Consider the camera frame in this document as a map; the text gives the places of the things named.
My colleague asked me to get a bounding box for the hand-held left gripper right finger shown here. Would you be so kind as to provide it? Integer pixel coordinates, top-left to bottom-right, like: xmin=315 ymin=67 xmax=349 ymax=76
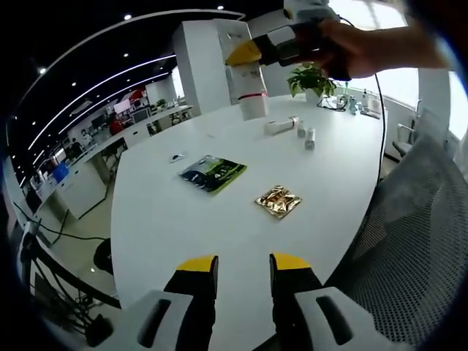
xmin=269 ymin=252 xmax=394 ymax=351

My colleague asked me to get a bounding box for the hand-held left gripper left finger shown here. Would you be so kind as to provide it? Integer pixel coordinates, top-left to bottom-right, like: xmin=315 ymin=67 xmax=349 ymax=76
xmin=124 ymin=254 xmax=219 ymax=351

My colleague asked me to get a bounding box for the white skincare tube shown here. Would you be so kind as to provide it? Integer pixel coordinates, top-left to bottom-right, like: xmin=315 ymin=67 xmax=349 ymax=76
xmin=219 ymin=18 xmax=270 ymax=121

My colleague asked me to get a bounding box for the white skincare bottle red collar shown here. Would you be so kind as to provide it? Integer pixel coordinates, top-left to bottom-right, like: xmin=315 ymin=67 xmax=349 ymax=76
xmin=264 ymin=116 xmax=300 ymax=135

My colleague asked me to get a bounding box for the gold foil packet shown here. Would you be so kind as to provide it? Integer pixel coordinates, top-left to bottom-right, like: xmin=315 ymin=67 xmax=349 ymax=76
xmin=254 ymin=184 xmax=303 ymax=219

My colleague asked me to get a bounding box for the green and black packet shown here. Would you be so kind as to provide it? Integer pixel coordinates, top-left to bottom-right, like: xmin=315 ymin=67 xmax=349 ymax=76
xmin=178 ymin=154 xmax=248 ymax=195

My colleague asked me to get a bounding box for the person's right hand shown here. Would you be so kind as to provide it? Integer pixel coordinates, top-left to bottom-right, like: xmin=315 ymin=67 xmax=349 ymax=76
xmin=298 ymin=18 xmax=367 ymax=80

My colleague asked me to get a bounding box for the green potted plant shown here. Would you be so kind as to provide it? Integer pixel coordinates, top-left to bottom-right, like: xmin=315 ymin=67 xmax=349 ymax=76
xmin=287 ymin=61 xmax=337 ymax=103

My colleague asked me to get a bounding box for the black chair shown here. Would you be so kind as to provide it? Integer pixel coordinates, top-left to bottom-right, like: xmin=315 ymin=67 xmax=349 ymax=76
xmin=93 ymin=237 xmax=113 ymax=275

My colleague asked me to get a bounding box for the grey mesh office chair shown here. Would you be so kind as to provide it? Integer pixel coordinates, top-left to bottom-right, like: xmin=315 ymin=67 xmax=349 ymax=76
xmin=325 ymin=109 xmax=468 ymax=348

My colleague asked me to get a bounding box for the black tripod stand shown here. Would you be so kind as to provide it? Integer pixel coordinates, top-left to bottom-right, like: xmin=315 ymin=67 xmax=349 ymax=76
xmin=20 ymin=219 xmax=121 ymax=347

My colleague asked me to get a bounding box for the long white counter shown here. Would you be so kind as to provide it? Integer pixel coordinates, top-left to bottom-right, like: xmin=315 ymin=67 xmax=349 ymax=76
xmin=21 ymin=104 xmax=195 ymax=220

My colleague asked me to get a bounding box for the white office chair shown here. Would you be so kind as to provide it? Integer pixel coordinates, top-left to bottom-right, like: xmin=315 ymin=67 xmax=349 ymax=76
xmin=393 ymin=98 xmax=420 ymax=162

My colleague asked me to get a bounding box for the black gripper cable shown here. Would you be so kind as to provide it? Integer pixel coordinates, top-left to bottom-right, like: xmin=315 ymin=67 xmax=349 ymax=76
xmin=336 ymin=13 xmax=388 ymax=181

